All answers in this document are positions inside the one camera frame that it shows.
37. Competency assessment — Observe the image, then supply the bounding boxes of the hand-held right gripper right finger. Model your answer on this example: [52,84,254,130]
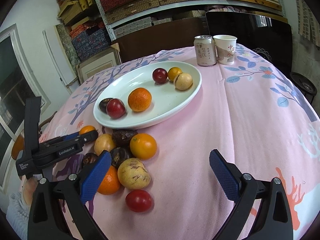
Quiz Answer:
[209,149,293,240]

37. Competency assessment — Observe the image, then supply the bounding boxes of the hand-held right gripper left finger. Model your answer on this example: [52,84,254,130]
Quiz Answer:
[27,150,112,240]

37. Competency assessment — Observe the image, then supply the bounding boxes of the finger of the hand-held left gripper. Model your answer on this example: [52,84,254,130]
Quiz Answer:
[40,133,81,146]
[75,131,99,147]

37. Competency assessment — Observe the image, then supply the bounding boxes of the pale pepino melon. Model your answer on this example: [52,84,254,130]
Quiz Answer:
[117,158,151,190]
[94,133,117,156]
[173,72,193,91]

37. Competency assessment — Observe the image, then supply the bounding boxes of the small red plum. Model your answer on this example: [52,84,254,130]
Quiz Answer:
[125,189,153,213]

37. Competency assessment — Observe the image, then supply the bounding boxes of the large orange mandarin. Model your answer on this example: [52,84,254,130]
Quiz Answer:
[128,87,152,112]

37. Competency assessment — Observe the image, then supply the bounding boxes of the white oval plate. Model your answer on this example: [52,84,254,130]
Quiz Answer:
[93,61,202,130]

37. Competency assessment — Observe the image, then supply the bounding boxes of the greenish yellow orange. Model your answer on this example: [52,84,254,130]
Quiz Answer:
[167,67,183,82]

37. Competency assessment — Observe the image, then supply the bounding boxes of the person's left forearm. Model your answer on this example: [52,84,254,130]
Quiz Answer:
[5,175,42,233]

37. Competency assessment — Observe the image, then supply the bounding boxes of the wooden chair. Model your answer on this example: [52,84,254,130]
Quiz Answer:
[11,111,58,160]

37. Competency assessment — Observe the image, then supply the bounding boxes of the pink printed tablecloth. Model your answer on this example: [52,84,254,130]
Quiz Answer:
[37,42,320,240]

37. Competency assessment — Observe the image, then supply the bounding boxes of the white framed window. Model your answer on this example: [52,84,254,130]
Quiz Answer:
[0,24,52,193]

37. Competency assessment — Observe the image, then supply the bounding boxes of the white board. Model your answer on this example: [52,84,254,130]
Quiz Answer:
[42,30,77,88]

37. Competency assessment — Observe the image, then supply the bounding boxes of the marble slab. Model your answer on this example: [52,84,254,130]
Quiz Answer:
[54,23,80,65]

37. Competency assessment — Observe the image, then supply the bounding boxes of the stack of blue patterned boxes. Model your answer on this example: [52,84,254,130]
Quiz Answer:
[69,21,112,62]

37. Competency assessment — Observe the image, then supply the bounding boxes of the dark brown wooden board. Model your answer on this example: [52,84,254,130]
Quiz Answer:
[110,17,209,64]

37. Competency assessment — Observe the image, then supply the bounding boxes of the stack of grey patterned boxes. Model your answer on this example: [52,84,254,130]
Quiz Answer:
[114,17,173,38]

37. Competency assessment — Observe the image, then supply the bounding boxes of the black round stand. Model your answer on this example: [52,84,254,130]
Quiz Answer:
[290,72,317,103]

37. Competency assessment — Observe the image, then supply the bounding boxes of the printed paper cup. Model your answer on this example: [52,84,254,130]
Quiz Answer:
[213,35,237,66]

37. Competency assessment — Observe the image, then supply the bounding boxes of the pink drink can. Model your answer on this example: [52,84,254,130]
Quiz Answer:
[194,35,217,67]

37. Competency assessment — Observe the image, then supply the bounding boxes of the stack of yellow wooden boxes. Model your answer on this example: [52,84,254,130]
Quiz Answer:
[57,0,95,25]

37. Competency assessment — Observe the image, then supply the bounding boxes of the stack of woven flat boxes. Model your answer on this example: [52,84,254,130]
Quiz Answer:
[94,0,283,28]

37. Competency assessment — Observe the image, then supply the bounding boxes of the black glossy panel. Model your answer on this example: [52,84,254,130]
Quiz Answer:
[205,10,293,73]

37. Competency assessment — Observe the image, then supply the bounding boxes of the white metal shelf rack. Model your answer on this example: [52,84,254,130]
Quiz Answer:
[89,0,288,40]

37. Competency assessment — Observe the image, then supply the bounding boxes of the pink cloth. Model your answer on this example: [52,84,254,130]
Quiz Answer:
[205,4,248,13]

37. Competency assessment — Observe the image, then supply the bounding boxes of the hanging brick pattern sheets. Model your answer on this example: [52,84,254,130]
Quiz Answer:
[292,0,320,47]

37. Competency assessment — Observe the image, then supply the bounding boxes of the wooden picture frame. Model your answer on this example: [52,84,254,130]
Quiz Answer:
[76,43,122,84]

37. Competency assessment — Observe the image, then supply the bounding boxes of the wire mesh basket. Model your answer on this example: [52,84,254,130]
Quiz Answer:
[252,47,272,60]

